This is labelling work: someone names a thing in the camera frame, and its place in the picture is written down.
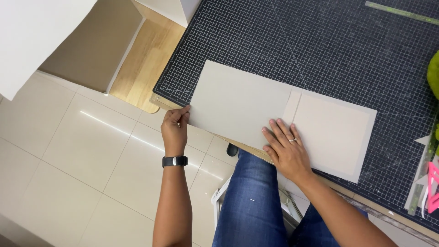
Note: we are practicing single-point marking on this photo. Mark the narrow grey cardboard strip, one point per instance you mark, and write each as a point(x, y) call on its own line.
point(291, 107)

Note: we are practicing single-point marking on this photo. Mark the white stool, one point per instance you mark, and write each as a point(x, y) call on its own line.
point(253, 205)

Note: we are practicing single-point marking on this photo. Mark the white board sheet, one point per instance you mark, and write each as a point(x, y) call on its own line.
point(32, 37)

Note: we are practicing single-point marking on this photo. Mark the green fuzzy object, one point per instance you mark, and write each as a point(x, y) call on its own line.
point(433, 73)

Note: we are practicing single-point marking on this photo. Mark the black gridded cutting mat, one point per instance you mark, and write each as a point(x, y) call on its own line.
point(308, 44)

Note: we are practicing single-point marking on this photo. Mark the small grey cardboard panel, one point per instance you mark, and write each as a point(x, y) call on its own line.
point(331, 135)

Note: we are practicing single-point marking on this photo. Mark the person's black shoe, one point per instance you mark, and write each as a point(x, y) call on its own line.
point(232, 150)

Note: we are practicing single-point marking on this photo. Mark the person's right hand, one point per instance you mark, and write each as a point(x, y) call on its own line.
point(287, 152)

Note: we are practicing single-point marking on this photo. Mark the person's left hand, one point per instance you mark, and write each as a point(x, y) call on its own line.
point(174, 132)

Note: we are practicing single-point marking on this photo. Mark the large grey cardboard sheet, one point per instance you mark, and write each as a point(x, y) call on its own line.
point(240, 103)

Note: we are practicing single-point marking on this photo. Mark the pink plastic tool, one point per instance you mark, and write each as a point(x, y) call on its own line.
point(433, 187)

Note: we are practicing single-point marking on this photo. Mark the person's blue jeans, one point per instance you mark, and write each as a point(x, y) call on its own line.
point(252, 202)

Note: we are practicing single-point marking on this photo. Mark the black wrist watch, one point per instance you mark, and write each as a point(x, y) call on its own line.
point(175, 161)

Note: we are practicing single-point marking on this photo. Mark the long green ruler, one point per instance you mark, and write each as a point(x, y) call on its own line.
point(401, 12)

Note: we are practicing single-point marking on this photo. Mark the green transparent ruler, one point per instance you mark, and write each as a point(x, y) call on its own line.
point(422, 175)

